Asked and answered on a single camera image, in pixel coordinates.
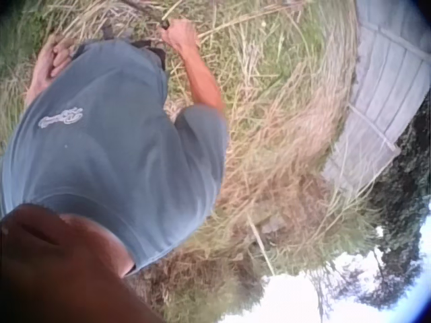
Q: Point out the person's right hand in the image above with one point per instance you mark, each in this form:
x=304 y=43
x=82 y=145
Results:
x=182 y=35

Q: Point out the person's left hand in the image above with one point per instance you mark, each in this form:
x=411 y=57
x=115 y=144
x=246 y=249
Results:
x=50 y=64

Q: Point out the person's right fingers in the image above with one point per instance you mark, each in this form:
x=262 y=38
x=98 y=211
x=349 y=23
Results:
x=170 y=33

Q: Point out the person's left fingers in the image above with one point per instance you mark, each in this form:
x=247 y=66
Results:
x=62 y=55

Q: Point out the person's legs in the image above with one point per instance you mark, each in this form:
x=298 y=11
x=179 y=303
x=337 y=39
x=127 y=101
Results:
x=153 y=50

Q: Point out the grey wooden fence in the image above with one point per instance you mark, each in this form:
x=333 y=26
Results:
x=384 y=84

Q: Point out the dark leafy tree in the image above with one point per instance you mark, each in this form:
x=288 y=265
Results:
x=400 y=208

